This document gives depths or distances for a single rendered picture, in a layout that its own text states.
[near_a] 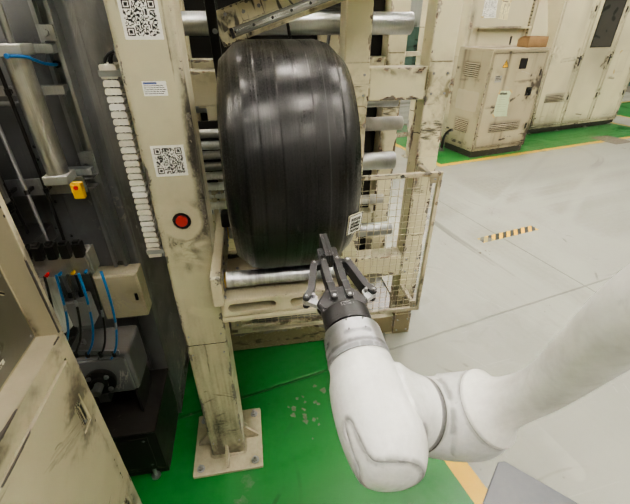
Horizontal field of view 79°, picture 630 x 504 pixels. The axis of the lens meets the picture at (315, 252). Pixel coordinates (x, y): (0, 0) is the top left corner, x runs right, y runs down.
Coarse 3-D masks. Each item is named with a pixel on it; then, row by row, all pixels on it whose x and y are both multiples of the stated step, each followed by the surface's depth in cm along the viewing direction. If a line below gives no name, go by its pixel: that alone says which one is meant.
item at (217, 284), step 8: (216, 224) 122; (216, 232) 117; (224, 232) 119; (216, 240) 113; (224, 240) 117; (216, 248) 109; (224, 248) 114; (216, 256) 105; (224, 256) 112; (216, 264) 102; (224, 264) 105; (216, 272) 98; (216, 280) 97; (216, 288) 98; (224, 288) 102; (216, 296) 99; (224, 296) 102; (216, 304) 100; (224, 304) 101
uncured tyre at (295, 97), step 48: (240, 48) 82; (288, 48) 82; (240, 96) 75; (288, 96) 76; (336, 96) 77; (240, 144) 75; (288, 144) 75; (336, 144) 77; (240, 192) 78; (288, 192) 78; (336, 192) 80; (240, 240) 87; (288, 240) 85; (336, 240) 89
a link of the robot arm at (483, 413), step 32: (608, 288) 30; (576, 320) 34; (608, 320) 30; (544, 352) 40; (576, 352) 34; (608, 352) 31; (448, 384) 51; (480, 384) 50; (512, 384) 46; (544, 384) 40; (576, 384) 36; (448, 416) 49; (480, 416) 47; (512, 416) 46; (448, 448) 49; (480, 448) 48
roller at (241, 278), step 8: (224, 272) 103; (232, 272) 103; (240, 272) 103; (248, 272) 103; (256, 272) 103; (264, 272) 103; (272, 272) 104; (280, 272) 104; (288, 272) 104; (296, 272) 104; (304, 272) 105; (224, 280) 102; (232, 280) 102; (240, 280) 102; (248, 280) 103; (256, 280) 103; (264, 280) 103; (272, 280) 104; (280, 280) 104; (288, 280) 105; (296, 280) 105; (304, 280) 106
